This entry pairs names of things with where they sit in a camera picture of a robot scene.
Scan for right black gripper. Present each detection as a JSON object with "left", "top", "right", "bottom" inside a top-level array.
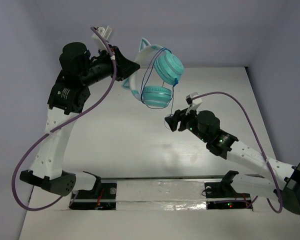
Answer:
[{"left": 164, "top": 104, "right": 209, "bottom": 143}]

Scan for thin blue headphone cable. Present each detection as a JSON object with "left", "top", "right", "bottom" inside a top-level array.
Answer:
[{"left": 140, "top": 47, "right": 180, "bottom": 130}]

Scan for teal cat ear headphones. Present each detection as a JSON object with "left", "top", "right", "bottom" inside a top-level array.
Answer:
[{"left": 121, "top": 38, "right": 185, "bottom": 109}]

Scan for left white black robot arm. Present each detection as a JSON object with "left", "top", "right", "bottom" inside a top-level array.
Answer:
[{"left": 19, "top": 42, "right": 140, "bottom": 197}]

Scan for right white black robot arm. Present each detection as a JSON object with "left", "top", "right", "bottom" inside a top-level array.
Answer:
[{"left": 164, "top": 109, "right": 300, "bottom": 215}]

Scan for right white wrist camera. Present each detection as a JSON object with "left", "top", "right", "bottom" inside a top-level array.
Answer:
[{"left": 185, "top": 92, "right": 203, "bottom": 115}]

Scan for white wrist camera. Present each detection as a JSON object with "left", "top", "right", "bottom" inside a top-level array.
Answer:
[
  {"left": 185, "top": 92, "right": 203, "bottom": 115},
  {"left": 91, "top": 25, "right": 114, "bottom": 51}
]

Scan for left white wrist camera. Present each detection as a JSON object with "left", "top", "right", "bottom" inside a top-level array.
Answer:
[{"left": 91, "top": 25, "right": 114, "bottom": 51}]

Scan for aluminium rail with foam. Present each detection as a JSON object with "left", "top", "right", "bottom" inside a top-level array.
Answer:
[{"left": 68, "top": 177, "right": 253, "bottom": 211}]

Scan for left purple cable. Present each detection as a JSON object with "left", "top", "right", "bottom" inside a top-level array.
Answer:
[{"left": 11, "top": 26, "right": 117, "bottom": 212}]

